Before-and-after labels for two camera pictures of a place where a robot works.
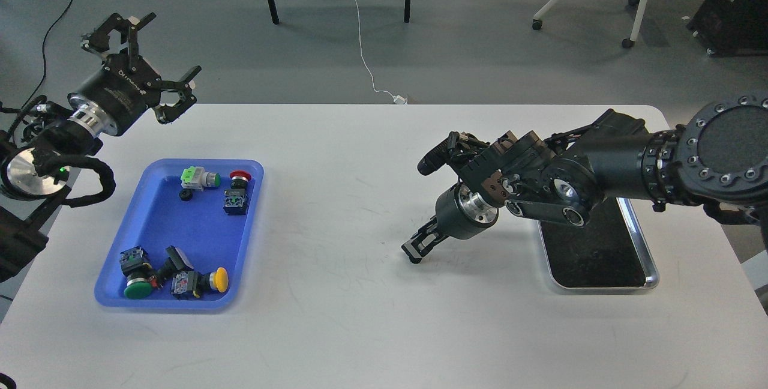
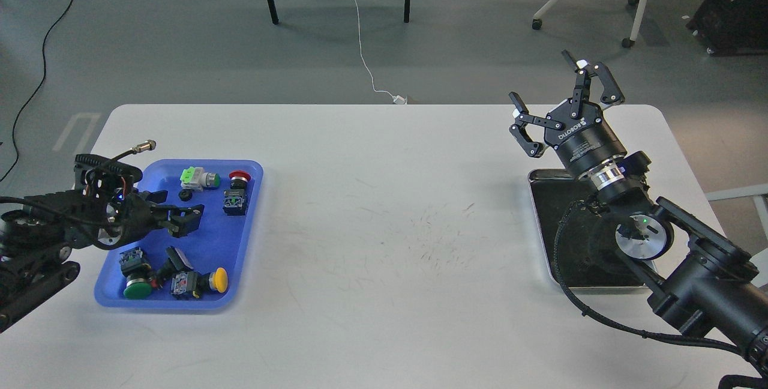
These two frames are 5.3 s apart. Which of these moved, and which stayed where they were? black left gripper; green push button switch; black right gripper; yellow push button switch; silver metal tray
Moved: black right gripper; black left gripper
Stayed: green push button switch; silver metal tray; yellow push button switch
